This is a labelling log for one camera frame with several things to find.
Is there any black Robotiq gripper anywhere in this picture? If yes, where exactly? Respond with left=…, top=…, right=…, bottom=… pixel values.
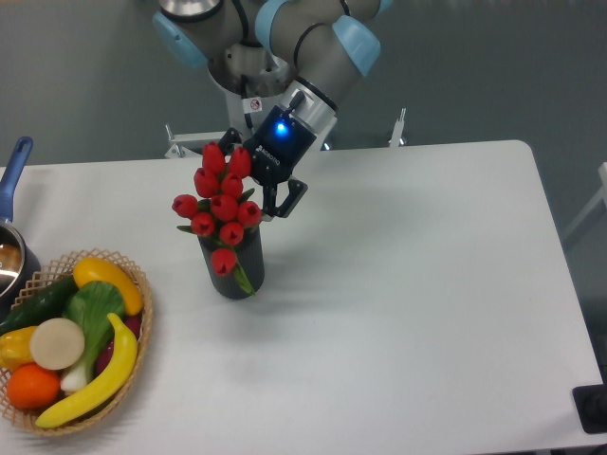
left=217, top=106, right=316, bottom=221

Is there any red tulip bouquet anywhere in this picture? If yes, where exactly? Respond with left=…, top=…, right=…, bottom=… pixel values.
left=170, top=139, right=265, bottom=295

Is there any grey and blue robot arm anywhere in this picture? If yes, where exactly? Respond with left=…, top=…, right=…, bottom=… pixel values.
left=152, top=0, right=392, bottom=220

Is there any dark grey ribbed vase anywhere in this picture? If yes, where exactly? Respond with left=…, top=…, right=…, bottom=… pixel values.
left=198, top=228, right=265, bottom=300

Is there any yellow squash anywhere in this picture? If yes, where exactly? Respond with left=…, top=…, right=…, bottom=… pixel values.
left=72, top=256, right=143, bottom=316

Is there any purple eggplant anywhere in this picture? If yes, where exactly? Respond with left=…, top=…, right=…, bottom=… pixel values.
left=95, top=315, right=141, bottom=376

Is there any green bok choy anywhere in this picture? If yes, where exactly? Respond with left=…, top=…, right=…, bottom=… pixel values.
left=61, top=281, right=125, bottom=394

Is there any yellow banana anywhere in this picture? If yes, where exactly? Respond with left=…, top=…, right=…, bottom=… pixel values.
left=34, top=313, right=138, bottom=428

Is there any green cucumber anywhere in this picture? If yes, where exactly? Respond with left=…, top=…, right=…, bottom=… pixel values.
left=1, top=275, right=78, bottom=336

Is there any beige round disc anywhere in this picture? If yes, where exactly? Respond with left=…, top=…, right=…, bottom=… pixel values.
left=29, top=318, right=85, bottom=371

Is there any yellow bell pepper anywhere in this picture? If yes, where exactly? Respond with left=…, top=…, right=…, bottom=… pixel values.
left=1, top=326, right=37, bottom=371

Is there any orange fruit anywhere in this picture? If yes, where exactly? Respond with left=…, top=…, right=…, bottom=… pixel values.
left=7, top=363, right=60, bottom=410

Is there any woven wicker basket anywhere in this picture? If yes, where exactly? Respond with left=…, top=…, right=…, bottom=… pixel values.
left=1, top=248, right=153, bottom=436

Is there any black device at table edge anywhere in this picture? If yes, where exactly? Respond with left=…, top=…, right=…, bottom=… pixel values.
left=572, top=384, right=606, bottom=434

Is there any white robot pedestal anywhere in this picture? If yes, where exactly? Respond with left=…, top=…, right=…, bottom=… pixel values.
left=163, top=42, right=333, bottom=159

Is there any blue handled saucepan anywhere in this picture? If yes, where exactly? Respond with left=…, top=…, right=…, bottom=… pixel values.
left=1, top=136, right=41, bottom=320

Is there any white frame at right edge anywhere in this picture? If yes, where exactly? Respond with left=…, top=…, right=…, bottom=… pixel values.
left=561, top=162, right=606, bottom=250

